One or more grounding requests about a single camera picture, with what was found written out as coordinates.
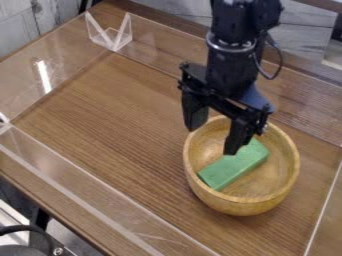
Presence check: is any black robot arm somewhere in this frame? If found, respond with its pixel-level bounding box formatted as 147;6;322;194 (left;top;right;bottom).
179;0;284;155

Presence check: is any black cable lower left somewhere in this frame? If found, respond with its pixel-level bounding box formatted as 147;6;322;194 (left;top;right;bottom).
0;224;58;256

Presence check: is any clear acrylic corner bracket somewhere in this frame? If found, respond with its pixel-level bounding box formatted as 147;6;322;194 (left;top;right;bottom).
85;12;133;52

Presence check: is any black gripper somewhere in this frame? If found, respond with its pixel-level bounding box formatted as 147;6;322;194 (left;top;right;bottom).
179;32;274;155

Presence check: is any brown wooden bowl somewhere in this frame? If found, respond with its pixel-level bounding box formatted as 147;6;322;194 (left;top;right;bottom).
184;116;301;216

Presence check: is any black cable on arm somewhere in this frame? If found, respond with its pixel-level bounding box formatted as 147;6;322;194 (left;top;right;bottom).
252;33;285;81

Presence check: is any black metal table leg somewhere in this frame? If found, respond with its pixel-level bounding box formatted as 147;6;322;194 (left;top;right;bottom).
31;208;51;231

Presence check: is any clear acrylic barrier wall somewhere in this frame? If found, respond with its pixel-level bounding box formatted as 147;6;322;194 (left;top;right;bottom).
0;0;342;256

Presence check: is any green rectangular block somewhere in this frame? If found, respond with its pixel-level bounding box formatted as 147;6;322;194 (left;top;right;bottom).
198;139;270;191

